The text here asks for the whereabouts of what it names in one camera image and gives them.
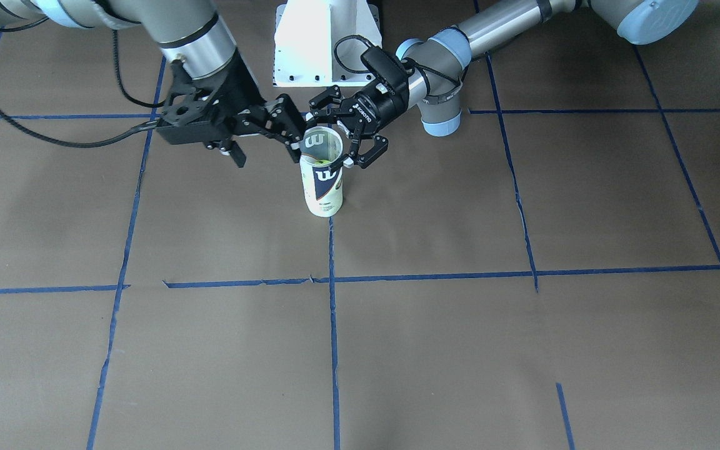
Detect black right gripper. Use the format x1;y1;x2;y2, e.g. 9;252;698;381
156;53;306;168

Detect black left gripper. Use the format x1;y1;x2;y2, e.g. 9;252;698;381
307;69;412;170

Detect clear tennis ball can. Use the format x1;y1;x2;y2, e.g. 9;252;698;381
299;126;344;218

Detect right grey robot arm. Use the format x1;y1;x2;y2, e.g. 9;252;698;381
0;1;306;166

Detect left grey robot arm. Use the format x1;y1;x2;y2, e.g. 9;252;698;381
308;1;698;172

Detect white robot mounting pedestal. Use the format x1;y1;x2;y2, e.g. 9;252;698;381
272;1;382;88

